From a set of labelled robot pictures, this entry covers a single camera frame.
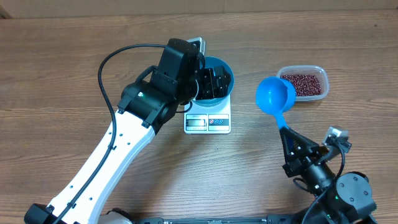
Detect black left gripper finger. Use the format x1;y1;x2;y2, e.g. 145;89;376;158
198;68;214;100
213;66;231;98

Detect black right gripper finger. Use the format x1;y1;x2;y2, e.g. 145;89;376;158
279;127;295;162
289;128;320;155

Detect blue plastic measuring scoop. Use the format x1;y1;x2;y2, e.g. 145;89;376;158
256;77;296;129

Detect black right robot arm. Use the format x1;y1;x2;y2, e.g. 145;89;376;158
275;126;377;223

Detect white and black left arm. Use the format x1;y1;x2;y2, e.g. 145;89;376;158
24;38;233;224

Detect teal blue bowl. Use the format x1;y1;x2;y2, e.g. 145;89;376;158
193;56;234;107

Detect white digital kitchen scale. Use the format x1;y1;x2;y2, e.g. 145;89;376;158
183;95;231;134

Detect red adzuki beans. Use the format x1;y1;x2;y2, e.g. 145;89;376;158
280;73;322;96

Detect clear plastic food container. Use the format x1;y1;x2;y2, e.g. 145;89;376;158
276;65;330;102

